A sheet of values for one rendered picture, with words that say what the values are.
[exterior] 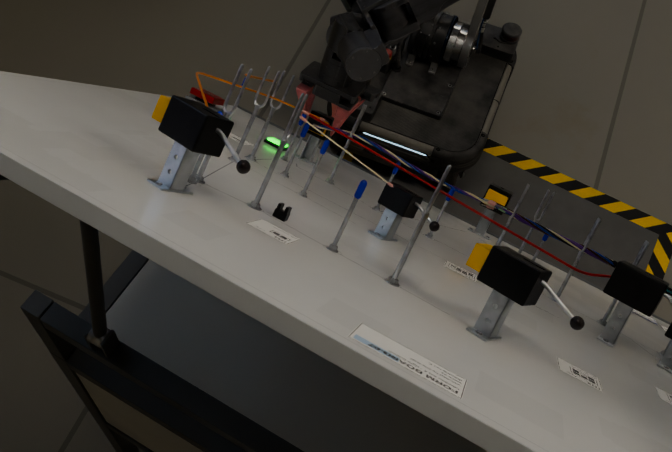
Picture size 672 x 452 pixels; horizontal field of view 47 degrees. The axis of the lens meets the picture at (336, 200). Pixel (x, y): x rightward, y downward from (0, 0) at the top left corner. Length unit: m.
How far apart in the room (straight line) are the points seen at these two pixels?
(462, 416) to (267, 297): 0.17
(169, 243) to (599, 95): 2.62
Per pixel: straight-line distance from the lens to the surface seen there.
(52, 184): 0.69
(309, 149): 1.40
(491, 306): 0.81
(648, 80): 3.28
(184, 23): 3.12
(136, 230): 0.65
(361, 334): 0.64
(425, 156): 2.50
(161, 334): 1.53
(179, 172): 0.80
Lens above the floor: 2.20
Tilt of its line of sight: 58 degrees down
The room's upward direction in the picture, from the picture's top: 8 degrees clockwise
